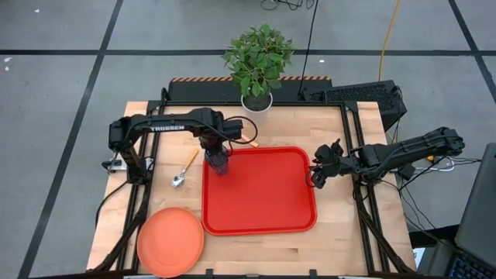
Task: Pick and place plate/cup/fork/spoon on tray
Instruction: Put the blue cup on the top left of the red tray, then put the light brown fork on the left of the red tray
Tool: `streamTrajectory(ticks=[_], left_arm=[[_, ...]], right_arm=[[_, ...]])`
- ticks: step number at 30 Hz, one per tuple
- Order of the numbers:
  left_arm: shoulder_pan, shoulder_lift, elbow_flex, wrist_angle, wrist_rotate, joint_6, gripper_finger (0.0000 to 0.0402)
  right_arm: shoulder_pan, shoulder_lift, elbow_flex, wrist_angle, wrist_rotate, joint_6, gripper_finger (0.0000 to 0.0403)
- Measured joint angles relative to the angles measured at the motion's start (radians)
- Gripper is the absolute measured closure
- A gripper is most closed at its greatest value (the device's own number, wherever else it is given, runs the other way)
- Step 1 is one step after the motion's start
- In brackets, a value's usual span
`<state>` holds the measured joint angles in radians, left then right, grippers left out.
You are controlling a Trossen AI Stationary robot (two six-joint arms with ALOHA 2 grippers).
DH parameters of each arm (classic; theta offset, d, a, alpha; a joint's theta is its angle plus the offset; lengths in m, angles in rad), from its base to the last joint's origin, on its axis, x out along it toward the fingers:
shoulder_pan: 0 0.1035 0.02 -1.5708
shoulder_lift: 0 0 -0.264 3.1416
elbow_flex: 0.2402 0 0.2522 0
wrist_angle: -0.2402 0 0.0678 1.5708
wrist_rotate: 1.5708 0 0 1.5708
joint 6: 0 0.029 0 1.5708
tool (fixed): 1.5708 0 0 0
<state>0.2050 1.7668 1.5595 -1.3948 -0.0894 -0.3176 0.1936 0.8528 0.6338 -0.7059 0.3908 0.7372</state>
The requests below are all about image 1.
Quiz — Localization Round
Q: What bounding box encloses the black perforated computer case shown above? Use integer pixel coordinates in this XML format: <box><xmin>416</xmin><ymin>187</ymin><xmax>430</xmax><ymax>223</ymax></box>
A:
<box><xmin>303</xmin><ymin>80</ymin><xmax>408</xmax><ymax>133</ymax></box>

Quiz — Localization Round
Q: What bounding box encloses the orange round plate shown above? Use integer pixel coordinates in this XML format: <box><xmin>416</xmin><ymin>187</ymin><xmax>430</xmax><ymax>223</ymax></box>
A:
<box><xmin>136</xmin><ymin>206</ymin><xmax>205</xmax><ymax>278</ymax></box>

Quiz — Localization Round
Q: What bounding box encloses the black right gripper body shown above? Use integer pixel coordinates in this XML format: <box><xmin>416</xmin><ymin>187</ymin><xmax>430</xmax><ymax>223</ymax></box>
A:
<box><xmin>311</xmin><ymin>141</ymin><xmax>352</xmax><ymax>190</ymax></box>

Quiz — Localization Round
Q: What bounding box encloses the spoon with wooden handle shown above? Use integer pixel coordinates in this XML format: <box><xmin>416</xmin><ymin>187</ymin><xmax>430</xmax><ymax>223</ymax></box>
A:
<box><xmin>171</xmin><ymin>149</ymin><xmax>200</xmax><ymax>188</ymax></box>

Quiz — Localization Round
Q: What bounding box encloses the thin black hanging cable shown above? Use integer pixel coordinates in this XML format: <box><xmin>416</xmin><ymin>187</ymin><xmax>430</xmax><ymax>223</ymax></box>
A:
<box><xmin>297</xmin><ymin>0</ymin><xmax>319</xmax><ymax>98</ymax></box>

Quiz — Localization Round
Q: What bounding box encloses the fork with wooden handle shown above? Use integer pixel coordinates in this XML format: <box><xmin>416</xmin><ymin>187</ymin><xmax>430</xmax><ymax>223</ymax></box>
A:
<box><xmin>240</xmin><ymin>133</ymin><xmax>260</xmax><ymax>149</ymax></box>

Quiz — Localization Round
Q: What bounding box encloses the white cable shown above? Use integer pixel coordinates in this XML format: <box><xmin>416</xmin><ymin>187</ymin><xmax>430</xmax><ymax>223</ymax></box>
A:
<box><xmin>425</xmin><ymin>154</ymin><xmax>456</xmax><ymax>172</ymax></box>

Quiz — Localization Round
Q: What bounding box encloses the black mat with hazard stripe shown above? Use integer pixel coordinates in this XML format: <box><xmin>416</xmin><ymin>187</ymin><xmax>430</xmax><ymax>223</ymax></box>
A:
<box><xmin>167</xmin><ymin>76</ymin><xmax>333</xmax><ymax>104</ymax></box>

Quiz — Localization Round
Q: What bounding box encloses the grey metal bracket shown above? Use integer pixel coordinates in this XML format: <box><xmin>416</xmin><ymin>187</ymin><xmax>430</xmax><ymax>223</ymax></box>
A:
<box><xmin>102</xmin><ymin>157</ymin><xmax>127</xmax><ymax>172</ymax></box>

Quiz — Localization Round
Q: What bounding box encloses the yellow cable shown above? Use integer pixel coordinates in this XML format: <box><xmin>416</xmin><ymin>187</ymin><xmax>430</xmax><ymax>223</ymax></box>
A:
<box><xmin>378</xmin><ymin>0</ymin><xmax>402</xmax><ymax>81</ymax></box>

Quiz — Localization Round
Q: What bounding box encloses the white plant pot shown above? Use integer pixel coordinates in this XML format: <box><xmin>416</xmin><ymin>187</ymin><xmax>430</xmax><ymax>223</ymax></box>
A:
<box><xmin>240</xmin><ymin>91</ymin><xmax>274</xmax><ymax>124</ymax></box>

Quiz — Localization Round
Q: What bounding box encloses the black metal table frame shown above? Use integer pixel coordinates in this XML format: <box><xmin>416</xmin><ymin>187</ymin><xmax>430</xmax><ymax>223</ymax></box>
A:
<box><xmin>87</xmin><ymin>99</ymin><xmax>418</xmax><ymax>277</ymax></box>

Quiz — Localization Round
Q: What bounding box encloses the grey laptop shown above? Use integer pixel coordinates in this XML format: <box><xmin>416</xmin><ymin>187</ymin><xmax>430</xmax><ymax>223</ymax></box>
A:
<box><xmin>445</xmin><ymin>142</ymin><xmax>496</xmax><ymax>279</ymax></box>

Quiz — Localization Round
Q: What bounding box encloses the green leafy plant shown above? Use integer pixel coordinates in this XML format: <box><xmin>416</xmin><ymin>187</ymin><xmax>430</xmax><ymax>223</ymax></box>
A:
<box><xmin>222</xmin><ymin>22</ymin><xmax>295</xmax><ymax>98</ymax></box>

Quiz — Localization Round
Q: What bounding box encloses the red plastic tray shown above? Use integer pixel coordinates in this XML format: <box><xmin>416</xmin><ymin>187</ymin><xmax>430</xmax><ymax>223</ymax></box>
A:
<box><xmin>201</xmin><ymin>146</ymin><xmax>319</xmax><ymax>236</ymax></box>

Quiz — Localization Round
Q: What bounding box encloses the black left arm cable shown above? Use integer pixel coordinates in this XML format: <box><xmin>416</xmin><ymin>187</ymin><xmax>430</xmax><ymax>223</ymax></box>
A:
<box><xmin>95</xmin><ymin>180</ymin><xmax>131</xmax><ymax>229</ymax></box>

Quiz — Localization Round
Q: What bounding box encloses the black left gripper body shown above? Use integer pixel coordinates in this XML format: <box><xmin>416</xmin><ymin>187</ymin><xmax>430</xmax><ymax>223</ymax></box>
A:
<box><xmin>198</xmin><ymin>131</ymin><xmax>230</xmax><ymax>156</ymax></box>

